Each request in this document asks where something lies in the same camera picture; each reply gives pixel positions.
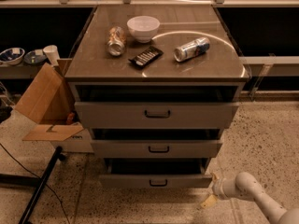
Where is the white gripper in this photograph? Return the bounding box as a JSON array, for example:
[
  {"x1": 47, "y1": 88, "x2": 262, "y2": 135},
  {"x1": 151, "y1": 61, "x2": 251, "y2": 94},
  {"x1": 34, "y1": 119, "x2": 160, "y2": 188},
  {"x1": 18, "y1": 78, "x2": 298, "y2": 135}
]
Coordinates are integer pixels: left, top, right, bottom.
[{"x1": 200, "y1": 173, "x2": 239, "y2": 209}]

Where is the grey drawer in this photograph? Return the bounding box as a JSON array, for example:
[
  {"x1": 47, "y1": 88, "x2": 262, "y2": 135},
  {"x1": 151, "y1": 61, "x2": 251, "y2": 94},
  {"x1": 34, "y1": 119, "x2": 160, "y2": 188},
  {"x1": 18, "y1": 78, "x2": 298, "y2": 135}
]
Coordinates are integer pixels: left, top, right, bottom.
[
  {"x1": 75, "y1": 102, "x2": 238, "y2": 129},
  {"x1": 100, "y1": 158, "x2": 212, "y2": 189},
  {"x1": 91, "y1": 140, "x2": 222, "y2": 158}
]

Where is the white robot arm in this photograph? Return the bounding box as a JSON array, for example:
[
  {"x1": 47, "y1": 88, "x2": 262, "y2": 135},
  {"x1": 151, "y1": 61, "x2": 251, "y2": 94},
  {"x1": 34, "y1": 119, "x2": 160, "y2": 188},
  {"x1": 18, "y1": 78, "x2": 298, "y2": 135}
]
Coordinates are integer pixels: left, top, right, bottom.
[{"x1": 200, "y1": 172, "x2": 299, "y2": 224}]

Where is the grey drawer cabinet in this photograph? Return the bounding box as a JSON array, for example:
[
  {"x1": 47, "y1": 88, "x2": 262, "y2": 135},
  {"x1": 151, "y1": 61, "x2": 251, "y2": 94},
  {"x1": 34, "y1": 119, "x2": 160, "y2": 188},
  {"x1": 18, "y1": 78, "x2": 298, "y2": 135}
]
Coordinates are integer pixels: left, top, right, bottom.
[{"x1": 64, "y1": 4, "x2": 251, "y2": 173}]

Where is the open cardboard box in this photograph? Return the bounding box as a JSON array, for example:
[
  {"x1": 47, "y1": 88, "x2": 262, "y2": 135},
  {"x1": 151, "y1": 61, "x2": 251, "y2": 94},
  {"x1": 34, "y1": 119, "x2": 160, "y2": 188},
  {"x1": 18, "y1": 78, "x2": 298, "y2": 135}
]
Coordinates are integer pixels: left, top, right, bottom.
[{"x1": 15, "y1": 63, "x2": 93, "y2": 153}]

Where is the blue white soda can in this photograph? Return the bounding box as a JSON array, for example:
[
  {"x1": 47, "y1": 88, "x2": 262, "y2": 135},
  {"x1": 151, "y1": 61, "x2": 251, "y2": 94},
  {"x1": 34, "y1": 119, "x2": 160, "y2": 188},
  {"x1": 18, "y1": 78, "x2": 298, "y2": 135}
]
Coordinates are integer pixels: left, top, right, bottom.
[{"x1": 174, "y1": 37, "x2": 210, "y2": 62}]

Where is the orange soda can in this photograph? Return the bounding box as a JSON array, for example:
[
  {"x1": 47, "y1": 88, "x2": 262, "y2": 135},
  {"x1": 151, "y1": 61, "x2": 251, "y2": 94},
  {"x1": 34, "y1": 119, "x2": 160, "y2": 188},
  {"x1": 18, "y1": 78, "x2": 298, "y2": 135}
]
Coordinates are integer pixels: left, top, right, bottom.
[{"x1": 107, "y1": 26, "x2": 126, "y2": 56}]

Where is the black metal stand leg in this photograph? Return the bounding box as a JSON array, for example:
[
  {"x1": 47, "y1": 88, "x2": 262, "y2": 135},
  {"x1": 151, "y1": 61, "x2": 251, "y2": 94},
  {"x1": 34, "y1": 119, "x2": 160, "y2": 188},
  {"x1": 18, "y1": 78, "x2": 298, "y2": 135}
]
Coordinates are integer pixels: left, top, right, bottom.
[{"x1": 0, "y1": 147, "x2": 65, "y2": 224}]

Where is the white paper cup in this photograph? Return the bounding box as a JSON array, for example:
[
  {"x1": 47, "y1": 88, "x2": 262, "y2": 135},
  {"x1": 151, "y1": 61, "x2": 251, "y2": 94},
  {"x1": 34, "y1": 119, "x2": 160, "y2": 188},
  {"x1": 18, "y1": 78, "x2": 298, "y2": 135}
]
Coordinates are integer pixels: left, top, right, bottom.
[{"x1": 43, "y1": 45, "x2": 60, "y2": 65}]

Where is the dark blue bowl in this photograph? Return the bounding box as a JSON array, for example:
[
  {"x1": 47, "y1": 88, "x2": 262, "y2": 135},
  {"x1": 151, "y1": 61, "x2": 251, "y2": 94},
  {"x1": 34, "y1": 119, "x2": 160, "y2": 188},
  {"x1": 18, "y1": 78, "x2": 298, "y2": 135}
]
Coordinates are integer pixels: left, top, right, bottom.
[{"x1": 23, "y1": 49, "x2": 47, "y2": 65}]

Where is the black floor cable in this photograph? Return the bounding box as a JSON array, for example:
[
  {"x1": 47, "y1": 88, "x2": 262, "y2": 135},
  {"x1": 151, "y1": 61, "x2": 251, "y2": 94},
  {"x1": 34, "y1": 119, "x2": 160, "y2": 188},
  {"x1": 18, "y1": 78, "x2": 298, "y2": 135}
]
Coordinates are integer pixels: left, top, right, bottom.
[{"x1": 0, "y1": 142, "x2": 72, "y2": 224}]

